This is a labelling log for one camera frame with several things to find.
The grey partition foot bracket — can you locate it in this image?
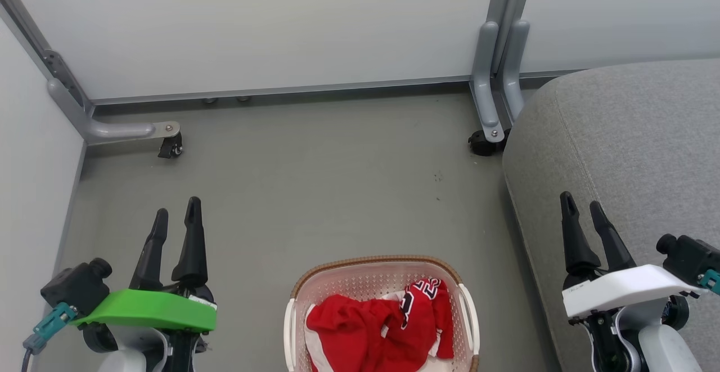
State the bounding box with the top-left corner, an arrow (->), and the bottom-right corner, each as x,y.
470,20 -> 507,144
47,77 -> 182,147
502,20 -> 531,124

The grey fabric sofa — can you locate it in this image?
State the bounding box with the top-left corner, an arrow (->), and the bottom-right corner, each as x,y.
502,59 -> 720,372

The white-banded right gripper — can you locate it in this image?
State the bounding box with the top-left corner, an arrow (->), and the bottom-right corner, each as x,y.
560,192 -> 704,372

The grey partition corner post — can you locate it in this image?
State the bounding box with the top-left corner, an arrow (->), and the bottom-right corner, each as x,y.
0,0 -> 95,116

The grey partition bottom rail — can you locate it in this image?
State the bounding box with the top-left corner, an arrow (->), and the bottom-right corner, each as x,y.
90,75 -> 473,107

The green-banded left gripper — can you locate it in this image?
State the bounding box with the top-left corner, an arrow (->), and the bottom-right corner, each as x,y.
73,196 -> 218,372

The red jersey garment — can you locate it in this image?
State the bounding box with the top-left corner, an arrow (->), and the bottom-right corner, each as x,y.
305,278 -> 455,372

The large black caster wheel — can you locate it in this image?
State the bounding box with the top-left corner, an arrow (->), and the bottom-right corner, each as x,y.
467,129 -> 511,157

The small black caster wheel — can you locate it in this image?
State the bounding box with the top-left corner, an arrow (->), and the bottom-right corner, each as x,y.
157,133 -> 184,159

